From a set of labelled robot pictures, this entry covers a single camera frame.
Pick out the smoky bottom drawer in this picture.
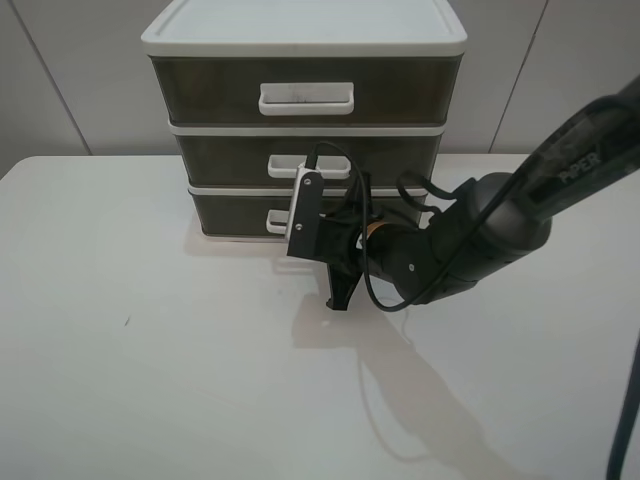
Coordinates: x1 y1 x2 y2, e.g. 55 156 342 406
189 187 422 238

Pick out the smoky top drawer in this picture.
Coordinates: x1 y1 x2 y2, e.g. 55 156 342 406
151 57 461 126

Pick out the smoky middle drawer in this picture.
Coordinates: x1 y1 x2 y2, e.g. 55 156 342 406
177 136 440 188

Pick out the smoky drawer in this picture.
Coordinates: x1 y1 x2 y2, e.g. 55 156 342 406
177 136 440 188
189 187 422 238
151 57 461 126

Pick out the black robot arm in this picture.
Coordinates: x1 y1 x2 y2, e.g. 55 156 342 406
317 80 639 311

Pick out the black camera cable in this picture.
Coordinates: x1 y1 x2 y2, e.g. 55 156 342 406
304 97 640 314

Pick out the white plastic drawer cabinet frame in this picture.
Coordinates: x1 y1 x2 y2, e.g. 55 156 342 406
141 1 467 237

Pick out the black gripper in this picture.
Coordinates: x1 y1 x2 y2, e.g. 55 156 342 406
315 172 383 311

